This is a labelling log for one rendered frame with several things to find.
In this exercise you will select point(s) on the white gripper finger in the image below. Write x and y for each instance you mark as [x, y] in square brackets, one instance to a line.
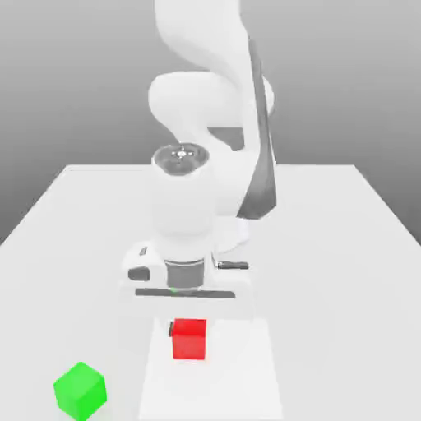
[171, 329]

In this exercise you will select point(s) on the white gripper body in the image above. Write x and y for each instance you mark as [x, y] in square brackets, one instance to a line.
[184, 304]

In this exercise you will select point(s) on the small red cube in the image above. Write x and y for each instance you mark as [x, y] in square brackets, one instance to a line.
[189, 342]

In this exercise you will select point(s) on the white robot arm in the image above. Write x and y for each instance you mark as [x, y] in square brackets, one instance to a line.
[184, 204]

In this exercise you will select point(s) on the small green cube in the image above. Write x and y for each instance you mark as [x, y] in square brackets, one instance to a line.
[80, 391]

